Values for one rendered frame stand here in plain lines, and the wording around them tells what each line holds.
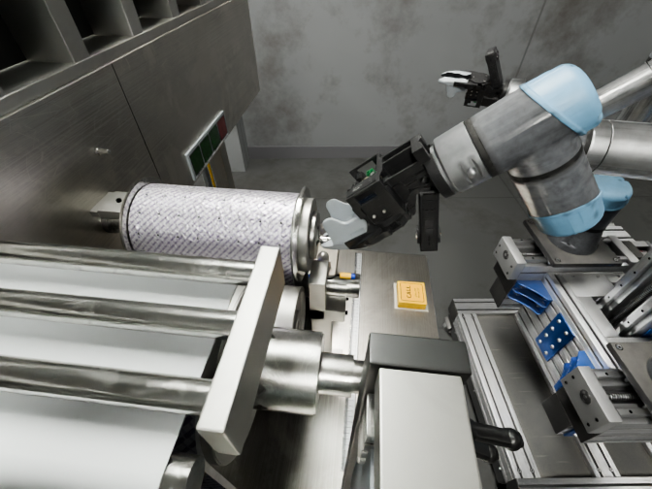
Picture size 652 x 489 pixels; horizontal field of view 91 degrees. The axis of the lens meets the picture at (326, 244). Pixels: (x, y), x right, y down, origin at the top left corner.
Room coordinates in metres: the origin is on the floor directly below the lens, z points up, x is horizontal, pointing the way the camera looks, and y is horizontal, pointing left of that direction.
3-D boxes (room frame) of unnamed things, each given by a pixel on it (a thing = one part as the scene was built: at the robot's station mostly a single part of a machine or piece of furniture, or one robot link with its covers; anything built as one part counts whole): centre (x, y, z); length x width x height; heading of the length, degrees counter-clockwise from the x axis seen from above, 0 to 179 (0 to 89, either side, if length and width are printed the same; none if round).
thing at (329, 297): (0.33, -0.01, 1.05); 0.06 x 0.05 x 0.31; 84
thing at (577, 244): (0.80, -0.85, 0.87); 0.15 x 0.15 x 0.10
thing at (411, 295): (0.50, -0.22, 0.91); 0.07 x 0.07 x 0.02; 84
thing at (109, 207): (0.40, 0.33, 1.28); 0.06 x 0.05 x 0.02; 84
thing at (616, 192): (0.81, -0.85, 0.98); 0.13 x 0.12 x 0.14; 155
